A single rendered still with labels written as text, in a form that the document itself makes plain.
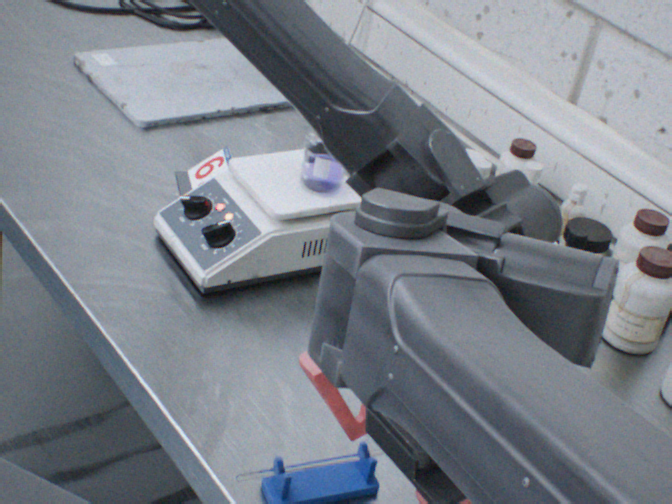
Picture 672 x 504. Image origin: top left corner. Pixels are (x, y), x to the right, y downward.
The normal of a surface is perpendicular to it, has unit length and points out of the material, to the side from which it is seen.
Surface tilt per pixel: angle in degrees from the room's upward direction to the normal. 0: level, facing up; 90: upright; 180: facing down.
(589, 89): 90
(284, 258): 90
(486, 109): 90
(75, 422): 0
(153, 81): 0
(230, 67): 0
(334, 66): 32
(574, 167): 90
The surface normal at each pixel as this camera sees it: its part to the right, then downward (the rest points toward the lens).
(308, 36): 0.55, -0.40
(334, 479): 0.17, -0.83
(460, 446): -0.93, -0.07
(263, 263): 0.50, 0.54
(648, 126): -0.81, 0.19
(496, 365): 0.12, -0.95
